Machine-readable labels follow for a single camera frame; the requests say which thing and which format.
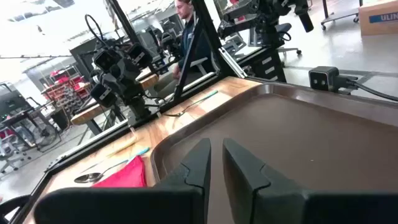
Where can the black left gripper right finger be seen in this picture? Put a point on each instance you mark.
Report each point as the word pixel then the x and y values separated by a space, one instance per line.
pixel 311 208

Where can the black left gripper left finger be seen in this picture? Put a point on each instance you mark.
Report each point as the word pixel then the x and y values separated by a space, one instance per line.
pixel 124 205

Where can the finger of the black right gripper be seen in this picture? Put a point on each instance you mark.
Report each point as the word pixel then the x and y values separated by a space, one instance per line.
pixel 140 55
pixel 102 95

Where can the red cloth napkin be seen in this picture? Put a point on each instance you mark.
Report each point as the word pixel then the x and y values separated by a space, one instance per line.
pixel 127 175

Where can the neighbouring station robot arm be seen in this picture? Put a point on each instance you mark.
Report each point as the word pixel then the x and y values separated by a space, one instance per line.
pixel 264 15

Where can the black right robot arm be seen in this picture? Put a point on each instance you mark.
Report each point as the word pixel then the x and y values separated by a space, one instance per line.
pixel 138 107

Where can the dark brown plastic tray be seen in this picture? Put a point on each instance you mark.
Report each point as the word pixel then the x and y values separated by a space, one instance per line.
pixel 295 140

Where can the wooden workbench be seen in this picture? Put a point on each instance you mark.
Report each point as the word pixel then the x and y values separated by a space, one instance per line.
pixel 90 115

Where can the shelf with red bins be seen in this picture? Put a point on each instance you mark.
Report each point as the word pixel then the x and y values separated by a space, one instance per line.
pixel 66 90

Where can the person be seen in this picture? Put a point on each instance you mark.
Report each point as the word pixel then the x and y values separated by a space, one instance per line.
pixel 203 46

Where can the black floor fan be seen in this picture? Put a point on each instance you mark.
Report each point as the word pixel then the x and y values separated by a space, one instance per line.
pixel 43 133

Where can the grey office chair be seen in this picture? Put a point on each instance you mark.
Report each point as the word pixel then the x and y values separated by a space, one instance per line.
pixel 9 149

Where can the black drawer cabinet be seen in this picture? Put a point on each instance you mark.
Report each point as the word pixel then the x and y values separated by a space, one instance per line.
pixel 267 67

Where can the blue office chair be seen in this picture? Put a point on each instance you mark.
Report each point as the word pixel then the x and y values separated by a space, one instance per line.
pixel 283 29

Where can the grey wheeled cart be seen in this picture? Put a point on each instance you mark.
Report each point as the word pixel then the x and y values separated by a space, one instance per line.
pixel 339 14

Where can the brown cardboard box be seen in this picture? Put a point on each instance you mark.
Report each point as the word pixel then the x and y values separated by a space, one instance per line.
pixel 377 18

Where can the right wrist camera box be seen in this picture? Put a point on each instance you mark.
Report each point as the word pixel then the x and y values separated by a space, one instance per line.
pixel 107 59

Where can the black aluminium table frame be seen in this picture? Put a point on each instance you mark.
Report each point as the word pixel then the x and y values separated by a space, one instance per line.
pixel 219 53

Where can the small black camera box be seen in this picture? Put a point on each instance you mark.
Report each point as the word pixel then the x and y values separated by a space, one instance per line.
pixel 323 78

